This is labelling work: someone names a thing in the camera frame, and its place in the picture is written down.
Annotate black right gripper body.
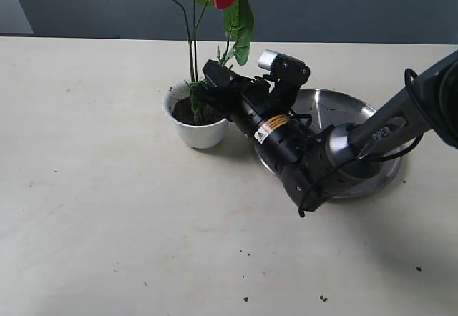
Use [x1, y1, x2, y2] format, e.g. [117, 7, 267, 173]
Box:
[229, 75, 315, 164]

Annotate red anthurium flowers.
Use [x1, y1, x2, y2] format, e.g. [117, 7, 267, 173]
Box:
[170, 0, 255, 126]

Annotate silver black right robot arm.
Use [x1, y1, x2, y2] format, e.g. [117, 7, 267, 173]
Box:
[195, 50, 457, 216]

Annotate white ceramic flower pot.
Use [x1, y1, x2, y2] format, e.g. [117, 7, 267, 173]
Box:
[162, 81, 229, 149]

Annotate dark potting soil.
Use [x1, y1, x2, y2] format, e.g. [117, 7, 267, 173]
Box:
[172, 97, 224, 126]

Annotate stainless steel bowl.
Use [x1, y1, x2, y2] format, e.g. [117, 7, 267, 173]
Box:
[254, 89, 402, 210]

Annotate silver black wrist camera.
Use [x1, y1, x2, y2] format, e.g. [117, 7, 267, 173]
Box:
[258, 49, 311, 87]

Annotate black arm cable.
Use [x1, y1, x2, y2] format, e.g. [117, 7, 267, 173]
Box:
[297, 68, 436, 219]

